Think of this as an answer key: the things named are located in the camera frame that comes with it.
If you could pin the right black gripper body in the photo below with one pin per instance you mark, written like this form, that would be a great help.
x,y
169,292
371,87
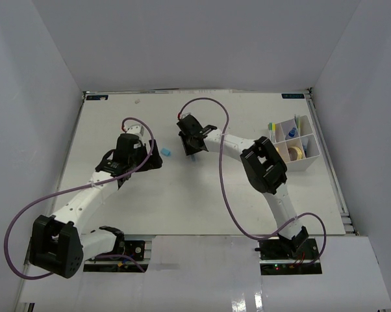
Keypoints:
x,y
189,148

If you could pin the blue highlighter cap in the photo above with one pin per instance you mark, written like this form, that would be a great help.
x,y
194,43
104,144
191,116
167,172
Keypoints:
x,y
166,152

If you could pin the small blue spray bottle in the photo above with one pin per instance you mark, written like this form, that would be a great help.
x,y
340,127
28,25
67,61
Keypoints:
x,y
291,134

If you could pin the masking tape roll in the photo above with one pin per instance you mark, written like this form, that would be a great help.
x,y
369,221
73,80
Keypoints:
x,y
295,153

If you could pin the blue gel pen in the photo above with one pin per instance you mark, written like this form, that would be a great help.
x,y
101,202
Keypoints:
x,y
305,141

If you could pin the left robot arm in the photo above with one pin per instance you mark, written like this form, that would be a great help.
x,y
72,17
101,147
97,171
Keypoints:
x,y
58,243

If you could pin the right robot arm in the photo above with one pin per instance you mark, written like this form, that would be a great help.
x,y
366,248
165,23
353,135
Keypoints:
x,y
265,171

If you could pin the left blue corner label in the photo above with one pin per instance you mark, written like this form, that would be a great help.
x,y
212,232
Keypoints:
x,y
96,97

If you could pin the blue corner label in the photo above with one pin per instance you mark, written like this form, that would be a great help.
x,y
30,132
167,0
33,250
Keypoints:
x,y
292,96
96,97

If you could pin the right blue corner label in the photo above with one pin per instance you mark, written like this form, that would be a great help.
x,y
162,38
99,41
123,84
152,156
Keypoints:
x,y
292,96

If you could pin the white compartment organizer tray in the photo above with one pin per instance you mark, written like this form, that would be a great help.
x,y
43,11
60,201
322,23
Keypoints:
x,y
313,151

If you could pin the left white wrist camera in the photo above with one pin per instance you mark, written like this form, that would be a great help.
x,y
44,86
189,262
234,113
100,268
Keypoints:
x,y
136,129

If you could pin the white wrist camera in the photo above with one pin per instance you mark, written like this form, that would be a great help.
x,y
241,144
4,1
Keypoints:
x,y
183,115
136,129

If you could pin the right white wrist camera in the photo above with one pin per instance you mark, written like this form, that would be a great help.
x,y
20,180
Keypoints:
x,y
183,115

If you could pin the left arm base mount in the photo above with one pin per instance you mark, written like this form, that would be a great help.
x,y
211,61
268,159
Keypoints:
x,y
134,249

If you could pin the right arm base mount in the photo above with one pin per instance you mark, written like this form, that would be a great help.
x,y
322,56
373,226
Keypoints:
x,y
274,261

